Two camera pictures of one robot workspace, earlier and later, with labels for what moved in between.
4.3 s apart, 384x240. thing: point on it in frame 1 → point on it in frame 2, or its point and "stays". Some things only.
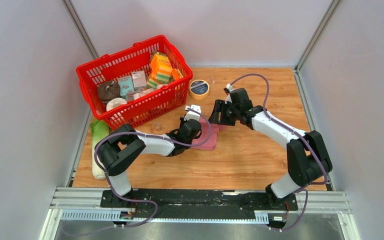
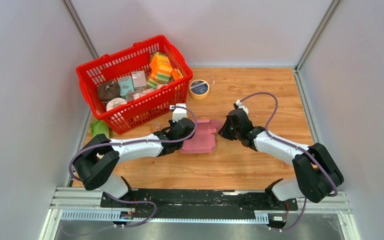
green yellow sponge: x=152 y=83 stays
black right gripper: x=219 y=107 → x=223 y=131
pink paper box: x=208 y=139 stays
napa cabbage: x=99 y=129 stays
